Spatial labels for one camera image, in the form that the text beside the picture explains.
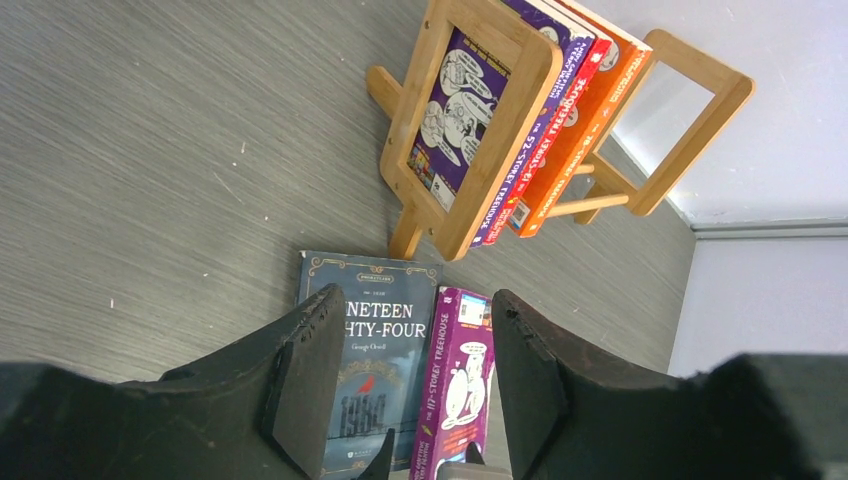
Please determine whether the red Treehouse book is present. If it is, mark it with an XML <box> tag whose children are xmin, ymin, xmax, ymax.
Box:
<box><xmin>473</xmin><ymin>1</ymin><xmax>612</xmax><ymax>246</ymax></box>

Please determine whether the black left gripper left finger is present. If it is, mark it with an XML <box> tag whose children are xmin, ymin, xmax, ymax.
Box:
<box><xmin>1</xmin><ymin>285</ymin><xmax>345</xmax><ymax>479</ymax></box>

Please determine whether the magenta paperback book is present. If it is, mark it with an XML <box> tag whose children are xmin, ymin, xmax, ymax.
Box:
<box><xmin>409</xmin><ymin>286</ymin><xmax>495</xmax><ymax>480</ymax></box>

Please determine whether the orange 78-Storey Treehouse book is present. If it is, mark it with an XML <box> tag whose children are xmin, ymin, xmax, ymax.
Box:
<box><xmin>508</xmin><ymin>1</ymin><xmax>653</xmax><ymax>238</ymax></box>

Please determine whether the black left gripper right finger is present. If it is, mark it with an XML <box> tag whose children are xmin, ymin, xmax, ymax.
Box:
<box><xmin>492</xmin><ymin>290</ymin><xmax>847</xmax><ymax>479</ymax></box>

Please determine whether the blue Nineteen Eighty-Four book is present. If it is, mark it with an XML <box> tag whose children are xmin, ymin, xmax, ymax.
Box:
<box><xmin>298</xmin><ymin>250</ymin><xmax>443</xmax><ymax>479</ymax></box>

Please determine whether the purple 52-Storey Treehouse book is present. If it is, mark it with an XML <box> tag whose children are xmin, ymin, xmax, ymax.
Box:
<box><xmin>407</xmin><ymin>1</ymin><xmax>612</xmax><ymax>247</ymax></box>

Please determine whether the wooden book rack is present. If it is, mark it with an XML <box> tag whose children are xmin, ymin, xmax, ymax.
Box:
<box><xmin>365</xmin><ymin>1</ymin><xmax>756</xmax><ymax>261</ymax></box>

